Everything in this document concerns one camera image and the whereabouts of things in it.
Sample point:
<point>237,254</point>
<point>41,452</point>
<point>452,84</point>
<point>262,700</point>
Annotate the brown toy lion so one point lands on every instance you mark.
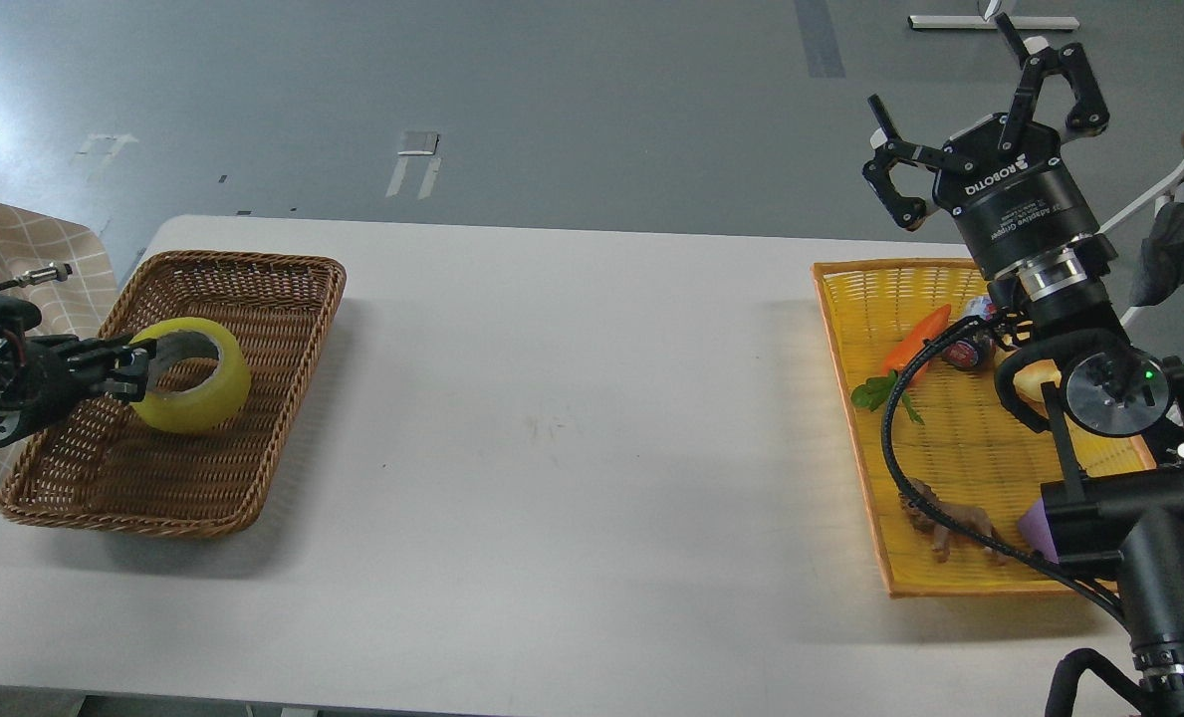
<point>974,518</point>

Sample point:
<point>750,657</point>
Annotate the brown wicker basket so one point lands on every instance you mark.
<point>103,468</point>

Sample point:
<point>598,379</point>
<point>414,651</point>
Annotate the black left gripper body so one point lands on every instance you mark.
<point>56,379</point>

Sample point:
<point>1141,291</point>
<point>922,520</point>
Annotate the orange toy carrot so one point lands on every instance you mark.
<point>874,392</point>

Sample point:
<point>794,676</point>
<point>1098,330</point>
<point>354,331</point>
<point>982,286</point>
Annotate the beige checkered cloth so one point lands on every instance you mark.
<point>79,305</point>

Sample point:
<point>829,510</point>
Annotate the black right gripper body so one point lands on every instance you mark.
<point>1019,201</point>

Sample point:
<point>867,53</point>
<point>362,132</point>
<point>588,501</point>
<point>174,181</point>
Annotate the purple foam block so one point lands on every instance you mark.
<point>1035,528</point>

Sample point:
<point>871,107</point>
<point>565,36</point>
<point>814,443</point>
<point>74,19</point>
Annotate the small drink can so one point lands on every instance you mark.
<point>973,351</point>

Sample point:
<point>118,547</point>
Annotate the yellow plastic basket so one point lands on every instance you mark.
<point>967,447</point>

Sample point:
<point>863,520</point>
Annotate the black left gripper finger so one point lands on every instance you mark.
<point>119,350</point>
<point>126,383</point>

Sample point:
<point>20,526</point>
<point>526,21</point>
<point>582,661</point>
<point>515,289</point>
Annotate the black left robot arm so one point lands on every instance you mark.
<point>17,317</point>

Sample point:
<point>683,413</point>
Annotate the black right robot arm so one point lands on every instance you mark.
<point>1111,527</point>

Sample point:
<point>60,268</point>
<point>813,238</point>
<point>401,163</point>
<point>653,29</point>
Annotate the yellow tape roll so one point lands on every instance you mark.
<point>207,404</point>

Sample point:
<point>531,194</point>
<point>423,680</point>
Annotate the white stand base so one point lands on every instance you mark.
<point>985,18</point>

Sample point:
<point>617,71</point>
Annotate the toy bread loaf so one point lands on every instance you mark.
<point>1030,379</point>

